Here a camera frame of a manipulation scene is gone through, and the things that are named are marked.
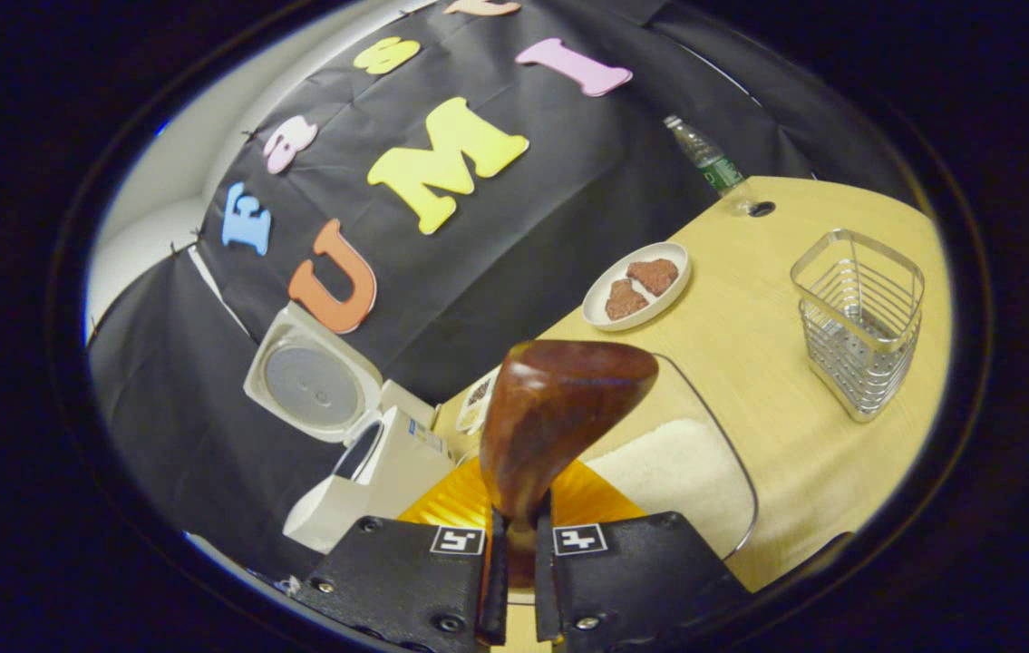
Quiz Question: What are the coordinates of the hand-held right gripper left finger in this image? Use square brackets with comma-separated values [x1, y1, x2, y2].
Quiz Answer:
[292, 456, 511, 653]

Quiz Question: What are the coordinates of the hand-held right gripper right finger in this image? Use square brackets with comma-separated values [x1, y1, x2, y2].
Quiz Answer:
[532, 458, 755, 653]

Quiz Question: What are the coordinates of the white rice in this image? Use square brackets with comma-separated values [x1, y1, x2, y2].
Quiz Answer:
[585, 417, 753, 560]

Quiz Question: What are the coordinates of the brown wooden spoon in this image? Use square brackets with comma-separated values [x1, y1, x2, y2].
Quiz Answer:
[480, 340, 660, 586]

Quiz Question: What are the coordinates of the clear glass rice container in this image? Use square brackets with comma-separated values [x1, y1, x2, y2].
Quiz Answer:
[532, 352, 760, 563]

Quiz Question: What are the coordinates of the white rice cooker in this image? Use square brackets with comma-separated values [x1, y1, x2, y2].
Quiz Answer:
[244, 301, 457, 554]

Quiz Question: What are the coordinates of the metal wire chopstick holder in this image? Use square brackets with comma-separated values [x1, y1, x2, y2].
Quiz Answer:
[791, 229, 926, 424]

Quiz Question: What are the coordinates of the white divided condiment dish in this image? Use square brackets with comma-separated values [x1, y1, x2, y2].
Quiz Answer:
[455, 365, 501, 436]

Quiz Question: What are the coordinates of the white toaster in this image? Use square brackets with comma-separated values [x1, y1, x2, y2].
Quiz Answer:
[380, 379, 438, 429]

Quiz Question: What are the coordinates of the white round plate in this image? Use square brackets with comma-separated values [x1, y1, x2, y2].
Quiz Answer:
[582, 241, 692, 332]

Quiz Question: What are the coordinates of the brown meat piece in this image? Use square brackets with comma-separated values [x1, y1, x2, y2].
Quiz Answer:
[626, 258, 680, 297]
[605, 278, 651, 321]

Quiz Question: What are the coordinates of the green label plastic bottle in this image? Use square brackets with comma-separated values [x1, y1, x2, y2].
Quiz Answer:
[664, 114, 755, 217]

